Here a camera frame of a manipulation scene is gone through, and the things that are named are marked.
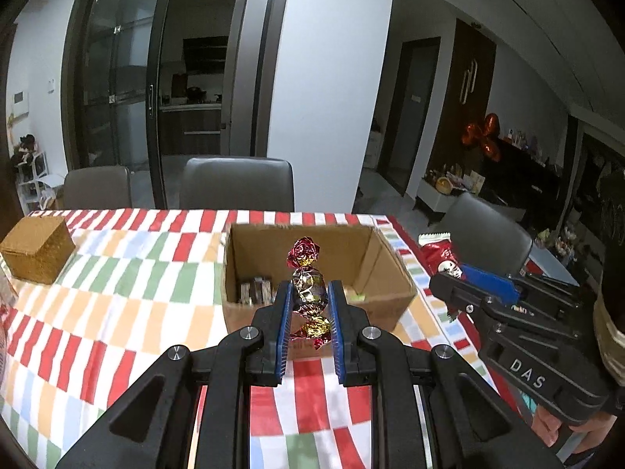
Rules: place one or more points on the checkered colourful tablecloth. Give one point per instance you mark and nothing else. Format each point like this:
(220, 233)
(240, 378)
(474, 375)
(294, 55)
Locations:
(122, 278)

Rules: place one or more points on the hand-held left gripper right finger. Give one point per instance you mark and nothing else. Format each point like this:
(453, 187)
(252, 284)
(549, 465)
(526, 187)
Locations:
(337, 332)

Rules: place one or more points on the red gold foil candy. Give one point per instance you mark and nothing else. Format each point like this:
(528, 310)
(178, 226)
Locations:
(308, 288)

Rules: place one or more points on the white low side cabinet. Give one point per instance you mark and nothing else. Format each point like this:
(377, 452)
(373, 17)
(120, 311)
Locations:
(444, 195)

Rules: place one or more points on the brown woven box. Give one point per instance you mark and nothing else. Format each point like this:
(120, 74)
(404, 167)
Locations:
(36, 249)

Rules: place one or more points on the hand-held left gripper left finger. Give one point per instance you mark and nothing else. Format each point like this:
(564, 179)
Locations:
(285, 332)

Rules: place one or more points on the cardboard box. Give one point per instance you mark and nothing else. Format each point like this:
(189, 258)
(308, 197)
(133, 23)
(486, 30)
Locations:
(244, 312)

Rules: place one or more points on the dark wooden door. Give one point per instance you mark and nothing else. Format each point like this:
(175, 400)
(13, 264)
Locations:
(464, 93)

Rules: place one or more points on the red snack packet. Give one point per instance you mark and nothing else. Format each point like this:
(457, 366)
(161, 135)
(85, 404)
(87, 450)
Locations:
(439, 254)

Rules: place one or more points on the orange foil balloon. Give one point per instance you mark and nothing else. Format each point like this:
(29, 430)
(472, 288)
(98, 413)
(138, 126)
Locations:
(483, 137)

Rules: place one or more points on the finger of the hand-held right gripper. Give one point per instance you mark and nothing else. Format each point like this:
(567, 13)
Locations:
(493, 283)
(454, 290)

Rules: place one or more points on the grey dining chair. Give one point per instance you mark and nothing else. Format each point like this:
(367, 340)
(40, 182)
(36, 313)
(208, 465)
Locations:
(488, 229)
(237, 183)
(97, 188)

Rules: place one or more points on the person's right hand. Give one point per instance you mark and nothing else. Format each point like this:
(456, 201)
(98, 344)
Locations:
(551, 425)

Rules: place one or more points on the dark brown snack bar packet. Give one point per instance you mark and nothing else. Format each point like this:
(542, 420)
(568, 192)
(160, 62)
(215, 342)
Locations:
(255, 291)

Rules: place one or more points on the black framed glass sliding door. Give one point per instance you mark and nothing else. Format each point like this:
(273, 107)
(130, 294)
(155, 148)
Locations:
(117, 83)

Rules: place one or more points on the white shelf with toys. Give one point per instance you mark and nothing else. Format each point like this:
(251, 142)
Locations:
(34, 176)

